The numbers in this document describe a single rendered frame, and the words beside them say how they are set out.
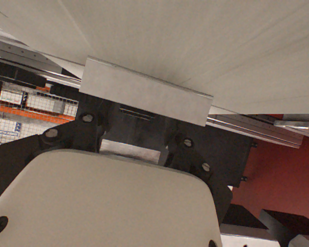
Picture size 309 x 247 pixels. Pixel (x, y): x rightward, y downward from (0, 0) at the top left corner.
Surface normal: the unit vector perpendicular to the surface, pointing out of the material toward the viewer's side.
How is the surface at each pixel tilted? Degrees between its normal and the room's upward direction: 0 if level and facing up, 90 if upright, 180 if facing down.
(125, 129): 90
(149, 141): 90
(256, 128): 90
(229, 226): 180
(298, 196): 90
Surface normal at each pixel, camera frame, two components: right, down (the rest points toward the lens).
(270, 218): -0.96, -0.25
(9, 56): 0.14, 0.07
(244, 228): 0.26, -0.96
